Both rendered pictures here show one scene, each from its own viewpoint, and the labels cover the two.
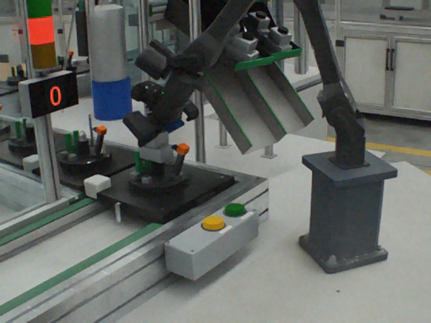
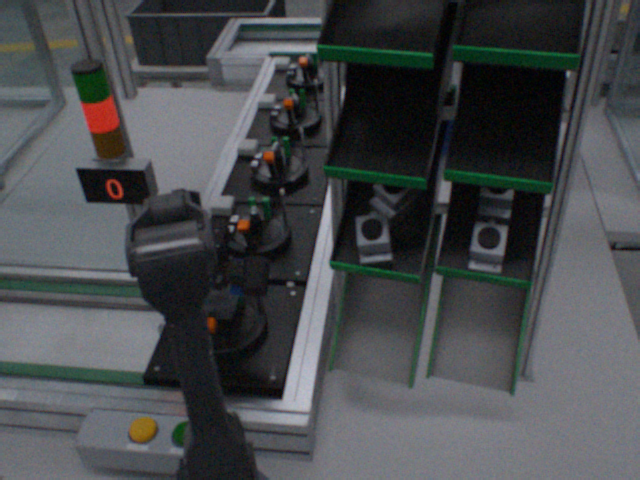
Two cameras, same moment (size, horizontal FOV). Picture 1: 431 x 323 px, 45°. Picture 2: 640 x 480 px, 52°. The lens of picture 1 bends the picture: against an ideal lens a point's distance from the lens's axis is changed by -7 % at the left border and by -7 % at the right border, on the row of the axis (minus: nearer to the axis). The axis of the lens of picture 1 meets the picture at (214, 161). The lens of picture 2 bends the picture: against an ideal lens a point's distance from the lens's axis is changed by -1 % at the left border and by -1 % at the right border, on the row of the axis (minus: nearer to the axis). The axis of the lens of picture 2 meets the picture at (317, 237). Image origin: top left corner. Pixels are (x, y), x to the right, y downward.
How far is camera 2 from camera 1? 1.21 m
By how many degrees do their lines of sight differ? 56
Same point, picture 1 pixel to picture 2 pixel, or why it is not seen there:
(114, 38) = not seen: hidden behind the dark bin
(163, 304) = (71, 456)
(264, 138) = (392, 367)
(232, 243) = (148, 464)
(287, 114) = (491, 355)
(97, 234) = (136, 338)
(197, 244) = (92, 438)
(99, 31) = not seen: hidden behind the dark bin
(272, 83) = (517, 292)
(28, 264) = (57, 326)
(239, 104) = (397, 300)
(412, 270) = not seen: outside the picture
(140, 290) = (62, 428)
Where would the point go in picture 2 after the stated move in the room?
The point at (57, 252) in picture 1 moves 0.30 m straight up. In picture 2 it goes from (87, 331) to (37, 205)
